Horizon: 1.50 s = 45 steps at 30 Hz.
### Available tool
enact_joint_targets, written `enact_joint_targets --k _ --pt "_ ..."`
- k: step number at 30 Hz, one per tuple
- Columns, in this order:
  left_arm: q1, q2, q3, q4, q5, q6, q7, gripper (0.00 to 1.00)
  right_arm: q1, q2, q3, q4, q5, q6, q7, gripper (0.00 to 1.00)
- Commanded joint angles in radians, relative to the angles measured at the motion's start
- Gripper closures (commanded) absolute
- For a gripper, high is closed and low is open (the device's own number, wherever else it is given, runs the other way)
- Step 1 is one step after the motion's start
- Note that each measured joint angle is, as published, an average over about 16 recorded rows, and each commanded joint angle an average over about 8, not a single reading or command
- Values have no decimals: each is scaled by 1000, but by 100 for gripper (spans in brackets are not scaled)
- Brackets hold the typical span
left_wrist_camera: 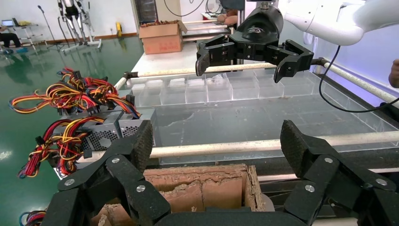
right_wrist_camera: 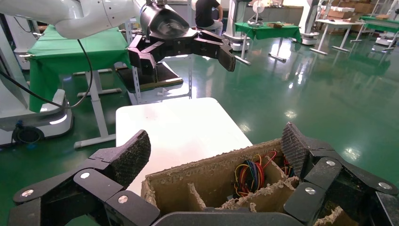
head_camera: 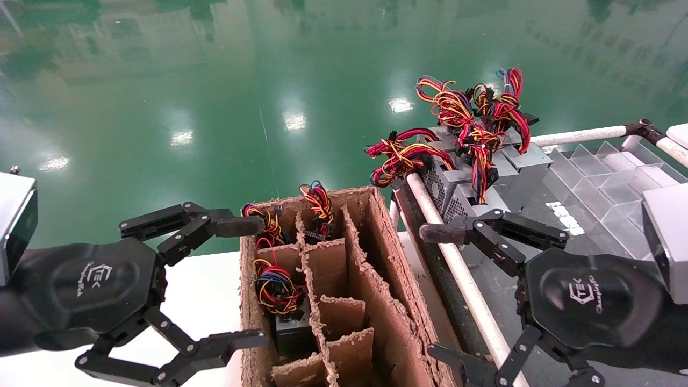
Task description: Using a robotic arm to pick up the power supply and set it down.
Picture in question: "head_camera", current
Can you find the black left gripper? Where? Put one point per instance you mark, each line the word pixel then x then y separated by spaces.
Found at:
pixel 91 285

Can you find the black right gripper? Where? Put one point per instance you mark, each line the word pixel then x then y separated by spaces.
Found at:
pixel 591 298

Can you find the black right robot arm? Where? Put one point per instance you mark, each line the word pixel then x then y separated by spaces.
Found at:
pixel 678 344

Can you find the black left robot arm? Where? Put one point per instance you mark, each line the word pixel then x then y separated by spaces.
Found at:
pixel 9 328

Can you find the black conveyor side beam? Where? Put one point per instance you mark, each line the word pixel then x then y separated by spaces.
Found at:
pixel 443 290

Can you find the white label sticker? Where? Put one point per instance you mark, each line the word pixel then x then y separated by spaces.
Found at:
pixel 564 217

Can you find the torn cardboard divider box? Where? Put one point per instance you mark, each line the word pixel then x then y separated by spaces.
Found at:
pixel 376 301

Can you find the short white tube leg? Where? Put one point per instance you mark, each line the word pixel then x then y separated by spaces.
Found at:
pixel 395 215

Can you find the clear acrylic divider tray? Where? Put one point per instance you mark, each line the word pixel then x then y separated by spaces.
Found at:
pixel 607 183

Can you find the black tube joint connector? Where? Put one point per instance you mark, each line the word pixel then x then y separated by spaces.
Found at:
pixel 645 130

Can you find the white board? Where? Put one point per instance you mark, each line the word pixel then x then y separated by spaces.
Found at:
pixel 680 134

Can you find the long white rail tube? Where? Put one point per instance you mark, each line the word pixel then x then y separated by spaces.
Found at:
pixel 467 285

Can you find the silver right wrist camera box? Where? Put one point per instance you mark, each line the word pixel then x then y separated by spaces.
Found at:
pixel 669 242

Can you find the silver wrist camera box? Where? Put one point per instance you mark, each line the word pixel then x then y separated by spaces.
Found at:
pixel 669 242
pixel 16 226

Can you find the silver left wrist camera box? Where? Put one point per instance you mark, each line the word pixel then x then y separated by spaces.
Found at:
pixel 16 226

